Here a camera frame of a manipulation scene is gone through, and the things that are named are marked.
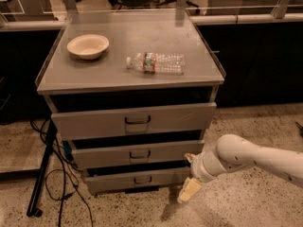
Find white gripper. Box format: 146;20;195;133
177;150;226;203

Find grey bottom drawer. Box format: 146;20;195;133
85;167;190;195

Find grey drawer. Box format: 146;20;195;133
52;103;216;140
85;167;190;195
72;140;205;169

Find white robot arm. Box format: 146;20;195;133
178;134;303;203

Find grey top drawer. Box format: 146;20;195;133
52;103;216;140

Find grey drawer cabinet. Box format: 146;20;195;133
38;9;224;181

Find grey middle drawer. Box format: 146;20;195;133
72;140;205;169

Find clear plastic water bottle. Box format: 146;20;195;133
126;52;186;75

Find white paper bowl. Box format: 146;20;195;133
67;34;109;60

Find black metal stand leg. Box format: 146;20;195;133
27;121;57;218

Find black floor cable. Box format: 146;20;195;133
29;119;95;227

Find white horizontal rail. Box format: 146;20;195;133
0;13;303;31

